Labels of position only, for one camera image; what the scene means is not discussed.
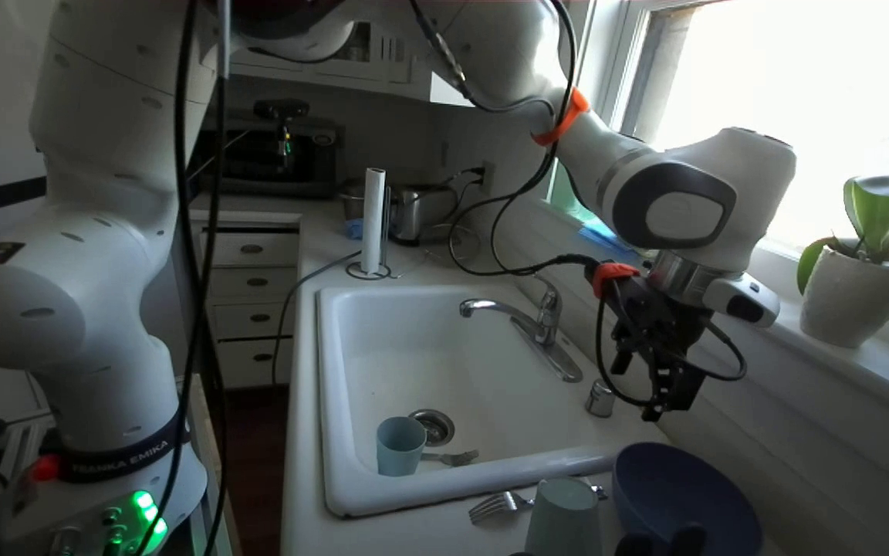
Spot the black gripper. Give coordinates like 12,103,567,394
604,269,716,423

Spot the dark blue plate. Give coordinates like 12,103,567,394
611,441,765,556

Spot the metal sink sprayer cap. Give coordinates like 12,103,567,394
583,378,622,419

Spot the white sink basin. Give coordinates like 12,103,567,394
314,280,668,521

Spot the metal sink drain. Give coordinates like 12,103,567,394
407,404,460,451

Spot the grey teal cup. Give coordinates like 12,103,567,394
373,414,428,480

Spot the white container with brown contents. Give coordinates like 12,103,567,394
357,163,392,274

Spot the chrome faucet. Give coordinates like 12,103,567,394
458,274,587,385

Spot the blue cloth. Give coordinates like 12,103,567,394
565,199,626,255

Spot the white plant pot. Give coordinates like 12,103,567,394
798,237,889,352

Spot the green houseplant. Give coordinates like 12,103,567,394
795,120,889,296

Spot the metal pot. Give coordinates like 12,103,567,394
390,181,460,246

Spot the metal paper towel holder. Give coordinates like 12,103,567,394
343,255,397,283

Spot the white framed window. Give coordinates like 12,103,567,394
565,0,889,258

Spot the white drawer cabinet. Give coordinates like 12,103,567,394
191,209,306,392

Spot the black toaster oven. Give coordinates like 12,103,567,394
194,97,345,201

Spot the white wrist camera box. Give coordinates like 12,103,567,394
704,269,784,331

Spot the white wall outlet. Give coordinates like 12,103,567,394
464,161,494,195

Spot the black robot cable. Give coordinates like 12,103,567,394
139,0,752,556

